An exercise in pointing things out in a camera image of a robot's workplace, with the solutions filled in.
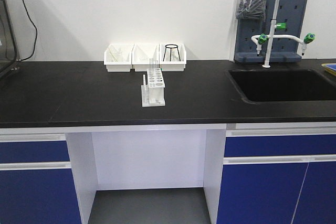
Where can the small glass flask middle bin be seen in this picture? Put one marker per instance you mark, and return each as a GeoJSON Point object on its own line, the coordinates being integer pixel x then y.
{"type": "Point", "coordinates": [143, 58]}

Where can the blue left drawer cabinet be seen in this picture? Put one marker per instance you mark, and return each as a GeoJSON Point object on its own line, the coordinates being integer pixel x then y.
{"type": "Point", "coordinates": [37, 184]}

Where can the white left storage bin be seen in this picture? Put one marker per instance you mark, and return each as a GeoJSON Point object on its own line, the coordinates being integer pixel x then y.
{"type": "Point", "coordinates": [125, 65]}

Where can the white gooseneck lab faucet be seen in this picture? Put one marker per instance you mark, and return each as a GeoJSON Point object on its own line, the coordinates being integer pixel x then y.
{"type": "Point", "coordinates": [259, 40]}

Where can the clear glass beaker left bin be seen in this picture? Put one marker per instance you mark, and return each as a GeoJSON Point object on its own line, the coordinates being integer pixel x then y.
{"type": "Point", "coordinates": [118, 54]}

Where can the black metal tripod stand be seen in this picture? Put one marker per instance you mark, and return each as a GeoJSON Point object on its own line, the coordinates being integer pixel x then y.
{"type": "Point", "coordinates": [167, 49]}

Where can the white storage bin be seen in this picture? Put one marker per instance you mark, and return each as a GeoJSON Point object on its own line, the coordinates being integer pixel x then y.
{"type": "Point", "coordinates": [173, 65]}
{"type": "Point", "coordinates": [125, 65]}
{"type": "Point", "coordinates": [151, 50]}

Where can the white middle storage bin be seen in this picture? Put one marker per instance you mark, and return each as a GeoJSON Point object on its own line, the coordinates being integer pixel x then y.
{"type": "Point", "coordinates": [151, 50]}

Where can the clear glass test tube front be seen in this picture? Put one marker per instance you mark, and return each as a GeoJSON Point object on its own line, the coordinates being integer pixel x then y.
{"type": "Point", "coordinates": [151, 66]}

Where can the clear glass test tube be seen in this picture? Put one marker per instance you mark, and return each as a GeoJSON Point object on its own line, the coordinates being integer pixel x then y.
{"type": "Point", "coordinates": [155, 64]}
{"type": "Point", "coordinates": [151, 66]}

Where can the glassware in right bin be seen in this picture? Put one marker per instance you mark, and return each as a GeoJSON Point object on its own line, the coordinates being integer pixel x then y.
{"type": "Point", "coordinates": [174, 56]}

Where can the yellow tray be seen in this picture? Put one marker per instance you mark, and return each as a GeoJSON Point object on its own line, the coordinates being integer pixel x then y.
{"type": "Point", "coordinates": [330, 68]}

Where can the white test tube rack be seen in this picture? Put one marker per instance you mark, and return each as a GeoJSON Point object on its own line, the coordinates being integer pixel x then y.
{"type": "Point", "coordinates": [153, 88]}

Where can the blue right cabinet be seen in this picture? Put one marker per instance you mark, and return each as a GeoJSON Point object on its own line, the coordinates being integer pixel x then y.
{"type": "Point", "coordinates": [278, 179]}

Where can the clear glass test tube rear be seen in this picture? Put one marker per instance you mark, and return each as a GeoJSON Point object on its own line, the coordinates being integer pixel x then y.
{"type": "Point", "coordinates": [155, 64]}

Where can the blue-grey pegboard drying rack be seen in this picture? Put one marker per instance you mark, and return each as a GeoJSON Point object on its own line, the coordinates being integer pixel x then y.
{"type": "Point", "coordinates": [291, 13]}

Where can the black lab sink basin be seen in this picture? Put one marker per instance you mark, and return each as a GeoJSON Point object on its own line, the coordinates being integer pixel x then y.
{"type": "Point", "coordinates": [260, 86]}

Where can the white right storage bin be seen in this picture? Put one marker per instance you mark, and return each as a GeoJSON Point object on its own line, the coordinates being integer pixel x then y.
{"type": "Point", "coordinates": [173, 65]}

